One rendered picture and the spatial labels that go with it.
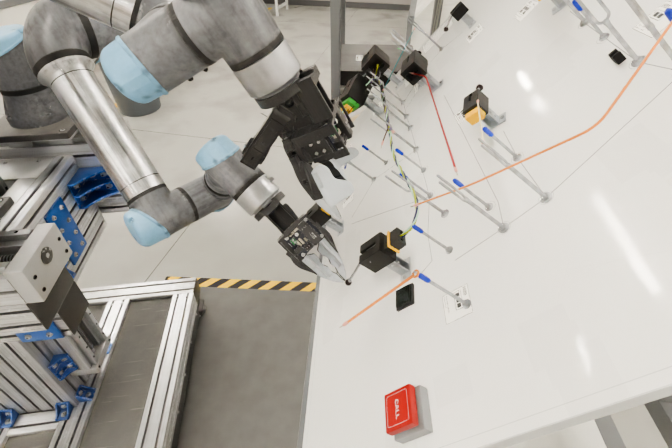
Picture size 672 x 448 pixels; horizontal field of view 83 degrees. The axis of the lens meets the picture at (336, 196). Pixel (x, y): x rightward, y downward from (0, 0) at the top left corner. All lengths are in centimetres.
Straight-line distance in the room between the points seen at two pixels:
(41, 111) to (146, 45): 85
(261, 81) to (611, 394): 47
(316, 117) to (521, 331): 36
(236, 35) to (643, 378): 51
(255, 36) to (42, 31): 49
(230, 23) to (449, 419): 53
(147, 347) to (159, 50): 149
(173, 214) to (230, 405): 121
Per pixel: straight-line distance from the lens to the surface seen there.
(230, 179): 70
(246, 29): 46
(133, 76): 49
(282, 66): 47
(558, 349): 51
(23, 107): 131
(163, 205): 76
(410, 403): 57
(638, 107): 63
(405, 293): 69
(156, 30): 48
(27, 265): 91
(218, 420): 183
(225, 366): 193
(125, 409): 173
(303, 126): 51
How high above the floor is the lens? 165
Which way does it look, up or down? 38 degrees down
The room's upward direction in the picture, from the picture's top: straight up
